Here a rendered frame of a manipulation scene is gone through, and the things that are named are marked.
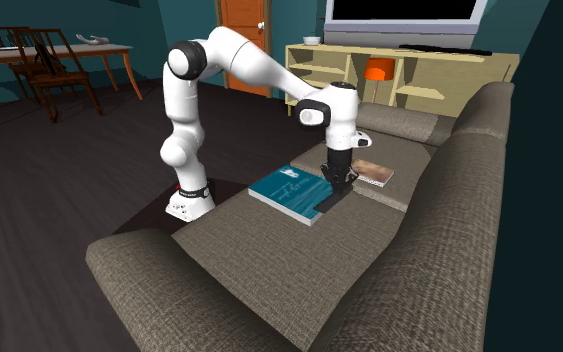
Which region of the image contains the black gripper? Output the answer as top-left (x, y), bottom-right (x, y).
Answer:
top-left (319, 147), bottom-right (360, 193)

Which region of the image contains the brown book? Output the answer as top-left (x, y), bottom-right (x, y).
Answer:
top-left (350, 156), bottom-right (396, 189)

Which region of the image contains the teal book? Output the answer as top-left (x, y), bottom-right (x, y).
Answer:
top-left (247, 164), bottom-right (336, 227)

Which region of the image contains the grey-brown fabric sofa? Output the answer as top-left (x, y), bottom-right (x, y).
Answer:
top-left (84, 81), bottom-right (515, 352)

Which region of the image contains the pale yellow shelf sideboard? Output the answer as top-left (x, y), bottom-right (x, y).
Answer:
top-left (284, 35), bottom-right (521, 119)

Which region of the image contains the grey flat television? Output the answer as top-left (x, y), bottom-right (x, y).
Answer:
top-left (323, 0), bottom-right (490, 49)

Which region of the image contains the orange wooden door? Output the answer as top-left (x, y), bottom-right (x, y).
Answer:
top-left (214, 0), bottom-right (273, 98)

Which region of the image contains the wooden dining table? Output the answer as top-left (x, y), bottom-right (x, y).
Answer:
top-left (0, 24), bottom-right (144, 135)

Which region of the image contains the dark wooden chair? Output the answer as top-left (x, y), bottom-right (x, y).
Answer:
top-left (0, 26), bottom-right (43, 105)
top-left (14, 28), bottom-right (104, 124)

